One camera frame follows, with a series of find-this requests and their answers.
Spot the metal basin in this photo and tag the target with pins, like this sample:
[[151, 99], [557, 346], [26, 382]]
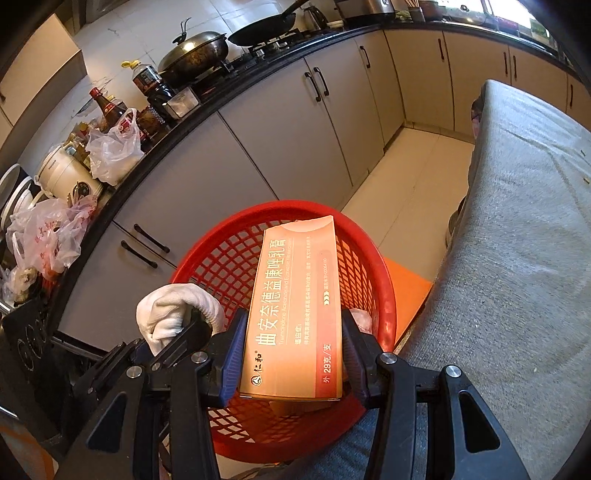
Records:
[[456, 219]]

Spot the white rice cooker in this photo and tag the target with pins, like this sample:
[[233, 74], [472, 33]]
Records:
[[62, 173]]

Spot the black frying pan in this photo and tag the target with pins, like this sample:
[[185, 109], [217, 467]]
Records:
[[263, 30]]

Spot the gas stove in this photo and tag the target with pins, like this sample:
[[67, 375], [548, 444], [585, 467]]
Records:
[[258, 53]]

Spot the dark sauce bottle red label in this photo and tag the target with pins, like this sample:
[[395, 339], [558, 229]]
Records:
[[110, 110]]

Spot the person's left hand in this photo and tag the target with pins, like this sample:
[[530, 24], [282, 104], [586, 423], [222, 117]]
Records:
[[171, 309]]

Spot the silver rice cooker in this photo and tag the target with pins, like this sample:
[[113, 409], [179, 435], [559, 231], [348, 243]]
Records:
[[364, 7]]

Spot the black induction cooker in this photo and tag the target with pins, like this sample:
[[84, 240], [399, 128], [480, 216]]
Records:
[[25, 341]]

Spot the white dishes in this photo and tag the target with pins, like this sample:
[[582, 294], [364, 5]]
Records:
[[14, 194]]

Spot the orange plastic stool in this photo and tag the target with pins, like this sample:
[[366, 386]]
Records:
[[406, 295]]

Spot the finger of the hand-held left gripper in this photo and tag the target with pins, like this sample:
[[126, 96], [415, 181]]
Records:
[[184, 344]]

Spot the small clear container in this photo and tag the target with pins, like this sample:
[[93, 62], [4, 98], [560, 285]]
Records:
[[182, 102]]

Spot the lidded metal wok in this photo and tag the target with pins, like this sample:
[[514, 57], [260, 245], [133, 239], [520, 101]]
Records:
[[194, 53]]

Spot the yellow-capped oil bottle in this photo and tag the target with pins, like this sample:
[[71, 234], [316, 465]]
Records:
[[152, 87]]

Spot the beige base cabinets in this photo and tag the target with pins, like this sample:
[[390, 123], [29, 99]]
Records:
[[258, 152]]

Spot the metal kettle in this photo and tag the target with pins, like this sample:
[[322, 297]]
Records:
[[315, 16]]

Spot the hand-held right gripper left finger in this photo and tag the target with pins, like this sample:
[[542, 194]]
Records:
[[233, 355]]

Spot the orange carton box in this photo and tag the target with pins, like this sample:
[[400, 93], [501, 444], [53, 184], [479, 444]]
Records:
[[291, 300]]

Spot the pink printed plastic bag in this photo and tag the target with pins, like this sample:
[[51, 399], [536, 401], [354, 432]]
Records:
[[51, 230]]

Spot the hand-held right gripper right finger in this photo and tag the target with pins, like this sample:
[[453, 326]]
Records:
[[353, 355]]

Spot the red plastic basket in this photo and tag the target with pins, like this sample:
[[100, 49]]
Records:
[[221, 258]]

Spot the white plastic bag red print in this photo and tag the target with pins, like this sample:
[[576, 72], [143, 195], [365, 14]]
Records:
[[111, 152]]

